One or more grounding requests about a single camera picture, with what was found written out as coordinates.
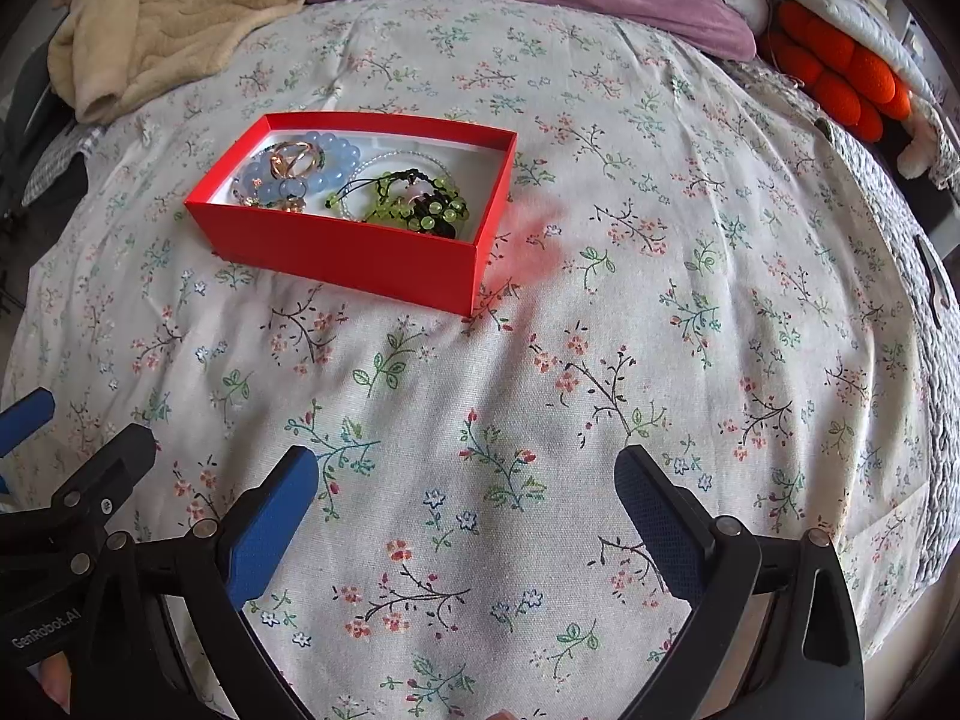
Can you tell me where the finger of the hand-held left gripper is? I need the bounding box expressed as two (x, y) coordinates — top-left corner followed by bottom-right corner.
(0, 388), (57, 458)
(0, 424), (158, 578)

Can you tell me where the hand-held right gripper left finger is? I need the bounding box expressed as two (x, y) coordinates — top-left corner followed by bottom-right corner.
(135, 446), (320, 720)

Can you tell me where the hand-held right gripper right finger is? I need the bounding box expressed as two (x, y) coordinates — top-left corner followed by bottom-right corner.
(613, 445), (865, 720)

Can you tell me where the red jewelry box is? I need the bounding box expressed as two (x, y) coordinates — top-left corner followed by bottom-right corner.
(185, 112), (520, 317)

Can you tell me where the black beaded ornament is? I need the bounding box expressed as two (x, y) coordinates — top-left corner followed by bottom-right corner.
(409, 191), (462, 241)

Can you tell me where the green bead bracelet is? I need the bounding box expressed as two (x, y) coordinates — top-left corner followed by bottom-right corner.
(328, 169), (473, 237)

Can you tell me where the blue bead bracelet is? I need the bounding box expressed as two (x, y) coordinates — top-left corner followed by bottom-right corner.
(238, 131), (353, 209)

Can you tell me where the dark cloth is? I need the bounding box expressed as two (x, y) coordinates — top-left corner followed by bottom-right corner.
(0, 52), (91, 316)

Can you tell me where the floral bedsheet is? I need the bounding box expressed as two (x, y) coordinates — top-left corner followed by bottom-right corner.
(0, 0), (946, 720)

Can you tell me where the beige fleece blanket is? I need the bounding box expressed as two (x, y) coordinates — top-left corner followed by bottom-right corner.
(46, 0), (335, 125)

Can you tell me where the orange plush toy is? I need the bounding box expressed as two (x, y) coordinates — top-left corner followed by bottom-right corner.
(769, 0), (912, 143)

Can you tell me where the black strap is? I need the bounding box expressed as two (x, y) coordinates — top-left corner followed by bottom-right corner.
(916, 234), (952, 331)

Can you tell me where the silver bead bracelet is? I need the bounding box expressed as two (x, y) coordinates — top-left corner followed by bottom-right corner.
(352, 150), (458, 173)

